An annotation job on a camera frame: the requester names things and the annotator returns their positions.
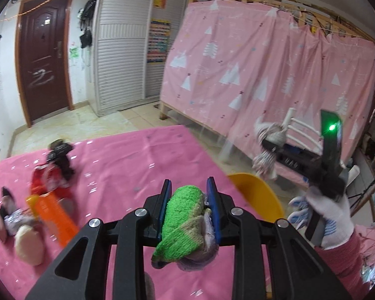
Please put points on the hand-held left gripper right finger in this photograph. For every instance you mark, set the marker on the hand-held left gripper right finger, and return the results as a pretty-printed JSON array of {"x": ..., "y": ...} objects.
[{"x": 212, "y": 206}]

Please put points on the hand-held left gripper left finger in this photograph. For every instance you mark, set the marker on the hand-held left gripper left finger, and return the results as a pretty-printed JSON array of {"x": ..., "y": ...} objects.
[{"x": 165, "y": 203}]

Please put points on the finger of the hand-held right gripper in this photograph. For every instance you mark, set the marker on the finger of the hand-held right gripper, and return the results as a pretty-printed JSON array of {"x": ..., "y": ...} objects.
[
  {"x": 295, "y": 153},
  {"x": 298, "y": 165}
]

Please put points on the green knitted sock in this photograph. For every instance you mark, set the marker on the green knitted sock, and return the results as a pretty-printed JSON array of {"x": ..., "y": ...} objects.
[{"x": 181, "y": 218}]

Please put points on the striped grey white sock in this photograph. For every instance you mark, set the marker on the striped grey white sock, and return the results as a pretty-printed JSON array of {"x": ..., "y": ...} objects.
[{"x": 268, "y": 131}]

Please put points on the yellow plastic basin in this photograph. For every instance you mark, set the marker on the yellow plastic basin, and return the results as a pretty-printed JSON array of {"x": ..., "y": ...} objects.
[{"x": 256, "y": 193}]

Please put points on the black cloth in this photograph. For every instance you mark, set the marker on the black cloth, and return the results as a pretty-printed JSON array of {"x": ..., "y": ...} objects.
[{"x": 61, "y": 159}]

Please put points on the red cloth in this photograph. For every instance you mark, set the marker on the red cloth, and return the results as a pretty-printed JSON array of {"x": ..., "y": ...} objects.
[{"x": 47, "y": 178}]

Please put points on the person's right forearm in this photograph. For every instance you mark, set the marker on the person's right forearm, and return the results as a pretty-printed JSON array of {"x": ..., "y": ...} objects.
[{"x": 347, "y": 265}]

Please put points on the person's right hand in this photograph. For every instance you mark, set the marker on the person's right hand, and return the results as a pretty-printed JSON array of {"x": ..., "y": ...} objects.
[{"x": 336, "y": 222}]

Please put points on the person's left hand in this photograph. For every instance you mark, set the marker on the person's left hand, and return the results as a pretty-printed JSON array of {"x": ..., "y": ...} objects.
[{"x": 150, "y": 287}]

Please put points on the white metal chair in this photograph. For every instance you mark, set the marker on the white metal chair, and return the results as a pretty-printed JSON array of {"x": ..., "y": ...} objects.
[{"x": 300, "y": 128}]

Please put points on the pink tablecloth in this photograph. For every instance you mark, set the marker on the pink tablecloth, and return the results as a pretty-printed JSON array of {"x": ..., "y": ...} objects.
[{"x": 128, "y": 162}]

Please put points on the pink tree print curtain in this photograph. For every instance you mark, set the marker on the pink tree print curtain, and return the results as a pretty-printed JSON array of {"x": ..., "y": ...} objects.
[{"x": 253, "y": 62}]

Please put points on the orange plastic toy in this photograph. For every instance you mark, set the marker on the orange plastic toy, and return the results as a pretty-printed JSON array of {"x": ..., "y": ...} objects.
[{"x": 53, "y": 215}]

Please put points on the beige round plush item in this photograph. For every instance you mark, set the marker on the beige round plush item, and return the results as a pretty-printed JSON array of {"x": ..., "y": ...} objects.
[{"x": 28, "y": 247}]

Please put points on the floral patterned cloth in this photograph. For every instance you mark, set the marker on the floral patterned cloth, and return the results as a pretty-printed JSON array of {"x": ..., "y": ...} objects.
[{"x": 11, "y": 215}]

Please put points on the white slatted wardrobe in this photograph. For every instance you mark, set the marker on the white slatted wardrobe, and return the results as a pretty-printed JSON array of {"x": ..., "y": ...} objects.
[{"x": 118, "y": 53}]

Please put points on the colourful grid poster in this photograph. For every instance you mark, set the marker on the colourful grid poster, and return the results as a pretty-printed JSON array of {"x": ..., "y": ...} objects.
[{"x": 158, "y": 40}]

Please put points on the dark brown door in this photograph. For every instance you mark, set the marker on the dark brown door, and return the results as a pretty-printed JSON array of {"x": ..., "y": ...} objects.
[{"x": 45, "y": 68}]

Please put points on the small black hanging bag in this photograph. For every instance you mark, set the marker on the small black hanging bag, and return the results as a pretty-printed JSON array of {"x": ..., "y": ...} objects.
[{"x": 86, "y": 39}]

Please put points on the orange poster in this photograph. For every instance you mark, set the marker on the orange poster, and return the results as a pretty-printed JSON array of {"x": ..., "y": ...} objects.
[{"x": 160, "y": 1}]

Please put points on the large black hanging bag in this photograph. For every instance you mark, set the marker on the large black hanging bag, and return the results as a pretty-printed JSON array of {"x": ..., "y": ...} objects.
[{"x": 88, "y": 9}]

